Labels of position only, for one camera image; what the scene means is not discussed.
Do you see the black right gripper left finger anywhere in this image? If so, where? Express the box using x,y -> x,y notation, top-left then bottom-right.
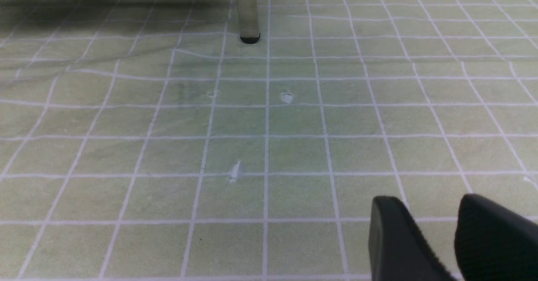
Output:
368,196 -> 456,281

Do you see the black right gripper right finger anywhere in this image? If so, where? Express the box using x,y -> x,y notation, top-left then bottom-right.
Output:
455,194 -> 538,281

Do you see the metal shoe rack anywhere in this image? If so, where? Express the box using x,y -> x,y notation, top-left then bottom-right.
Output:
236,0 -> 261,45

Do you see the green grid floor mat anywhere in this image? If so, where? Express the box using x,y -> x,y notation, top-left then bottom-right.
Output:
1,0 -> 537,281

